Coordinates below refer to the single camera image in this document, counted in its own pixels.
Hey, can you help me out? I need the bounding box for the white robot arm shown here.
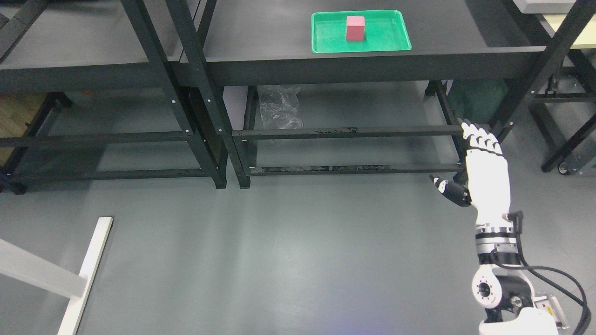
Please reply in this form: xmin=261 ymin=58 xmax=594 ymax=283
xmin=471 ymin=223 xmax=569 ymax=335

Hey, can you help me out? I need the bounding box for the black metal shelf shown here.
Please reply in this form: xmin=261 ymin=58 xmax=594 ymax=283
xmin=166 ymin=0 xmax=595 ymax=188
xmin=1 ymin=0 xmax=226 ymax=194

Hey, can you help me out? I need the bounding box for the black far shelf frame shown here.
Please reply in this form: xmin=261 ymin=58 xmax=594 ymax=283
xmin=529 ymin=48 xmax=596 ymax=177

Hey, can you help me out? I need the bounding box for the black metal shelf right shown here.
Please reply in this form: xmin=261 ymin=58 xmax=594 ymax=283
xmin=166 ymin=0 xmax=595 ymax=188

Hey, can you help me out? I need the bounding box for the bagged metal part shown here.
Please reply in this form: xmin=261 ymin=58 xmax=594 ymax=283
xmin=533 ymin=293 xmax=569 ymax=329

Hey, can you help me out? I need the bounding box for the green plastic tray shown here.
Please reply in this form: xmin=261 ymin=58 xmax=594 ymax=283
xmin=311 ymin=9 xmax=412 ymax=54

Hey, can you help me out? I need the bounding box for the white table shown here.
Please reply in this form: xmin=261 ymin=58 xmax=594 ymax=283
xmin=0 ymin=216 xmax=114 ymax=335

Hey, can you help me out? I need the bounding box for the clear plastic bag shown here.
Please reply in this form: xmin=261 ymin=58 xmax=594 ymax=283
xmin=257 ymin=85 xmax=304 ymax=130

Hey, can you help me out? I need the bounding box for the pink foam block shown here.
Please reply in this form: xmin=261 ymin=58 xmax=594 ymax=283
xmin=345 ymin=15 xmax=366 ymax=42

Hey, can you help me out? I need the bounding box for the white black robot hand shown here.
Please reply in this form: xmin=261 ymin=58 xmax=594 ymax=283
xmin=430 ymin=119 xmax=513 ymax=232

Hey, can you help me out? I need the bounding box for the black metal shelf left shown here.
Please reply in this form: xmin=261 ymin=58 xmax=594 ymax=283
xmin=1 ymin=0 xmax=226 ymax=194

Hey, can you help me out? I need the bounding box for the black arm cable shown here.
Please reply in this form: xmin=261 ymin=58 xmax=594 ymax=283
xmin=490 ymin=211 xmax=592 ymax=335

